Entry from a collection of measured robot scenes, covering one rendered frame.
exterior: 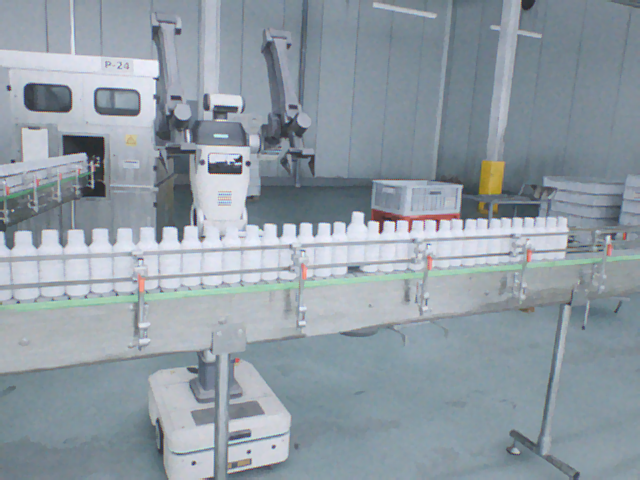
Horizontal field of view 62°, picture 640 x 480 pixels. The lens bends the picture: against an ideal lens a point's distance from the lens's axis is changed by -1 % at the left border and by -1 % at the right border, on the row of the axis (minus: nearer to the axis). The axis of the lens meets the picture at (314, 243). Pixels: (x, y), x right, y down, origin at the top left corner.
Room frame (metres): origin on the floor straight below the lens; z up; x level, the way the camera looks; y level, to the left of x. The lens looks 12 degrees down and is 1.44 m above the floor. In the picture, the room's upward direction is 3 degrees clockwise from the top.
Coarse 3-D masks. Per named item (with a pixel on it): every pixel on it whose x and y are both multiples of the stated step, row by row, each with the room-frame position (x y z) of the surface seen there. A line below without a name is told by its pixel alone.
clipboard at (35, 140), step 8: (24, 128) 4.72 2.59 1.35; (32, 128) 4.72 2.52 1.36; (40, 128) 4.74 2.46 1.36; (48, 128) 4.75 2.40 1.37; (24, 136) 4.72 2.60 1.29; (32, 136) 4.73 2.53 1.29; (40, 136) 4.74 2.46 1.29; (48, 136) 4.75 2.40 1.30; (24, 144) 4.72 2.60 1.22; (32, 144) 4.73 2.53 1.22; (40, 144) 4.74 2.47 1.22; (48, 144) 4.75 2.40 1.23; (24, 152) 4.72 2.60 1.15; (32, 152) 4.73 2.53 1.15; (40, 152) 4.74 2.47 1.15; (48, 152) 4.75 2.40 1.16; (24, 160) 4.71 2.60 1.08
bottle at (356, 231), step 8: (352, 216) 1.69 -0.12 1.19; (360, 216) 1.68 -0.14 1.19; (352, 224) 1.68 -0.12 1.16; (360, 224) 1.67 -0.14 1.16; (352, 232) 1.66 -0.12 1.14; (360, 232) 1.66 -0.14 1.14; (352, 240) 1.66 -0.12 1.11; (360, 240) 1.66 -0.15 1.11; (352, 248) 1.67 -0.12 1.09; (360, 248) 1.67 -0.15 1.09; (352, 256) 1.66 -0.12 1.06; (360, 256) 1.67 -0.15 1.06
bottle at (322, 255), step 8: (320, 224) 1.64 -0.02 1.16; (328, 224) 1.64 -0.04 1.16; (320, 232) 1.62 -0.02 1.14; (328, 232) 1.62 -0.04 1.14; (320, 240) 1.61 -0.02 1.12; (328, 240) 1.61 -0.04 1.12; (320, 248) 1.61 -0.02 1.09; (328, 248) 1.61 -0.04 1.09; (320, 256) 1.61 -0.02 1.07; (328, 256) 1.61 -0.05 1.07; (320, 272) 1.61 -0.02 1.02; (328, 272) 1.61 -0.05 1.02
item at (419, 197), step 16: (384, 192) 4.08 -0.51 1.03; (400, 192) 3.93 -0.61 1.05; (416, 192) 3.94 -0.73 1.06; (432, 192) 4.46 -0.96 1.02; (448, 192) 4.13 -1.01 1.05; (384, 208) 4.06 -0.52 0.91; (400, 208) 3.92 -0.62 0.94; (416, 208) 3.94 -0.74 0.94; (432, 208) 4.04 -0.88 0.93; (448, 208) 4.14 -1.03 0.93
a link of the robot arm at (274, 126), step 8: (272, 32) 2.29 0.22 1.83; (280, 32) 2.30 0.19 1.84; (264, 48) 2.35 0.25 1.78; (264, 56) 2.36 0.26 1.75; (272, 56) 2.33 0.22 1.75; (272, 64) 2.31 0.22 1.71; (272, 72) 2.30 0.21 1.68; (272, 80) 2.29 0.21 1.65; (272, 88) 2.28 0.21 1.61; (272, 96) 2.28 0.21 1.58; (280, 96) 2.26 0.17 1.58; (272, 104) 2.27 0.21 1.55; (280, 104) 2.25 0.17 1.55; (272, 112) 2.23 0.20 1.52; (280, 112) 2.23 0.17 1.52; (272, 120) 2.20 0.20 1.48; (272, 128) 2.20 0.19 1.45; (280, 128) 2.20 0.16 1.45; (272, 136) 2.22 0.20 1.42
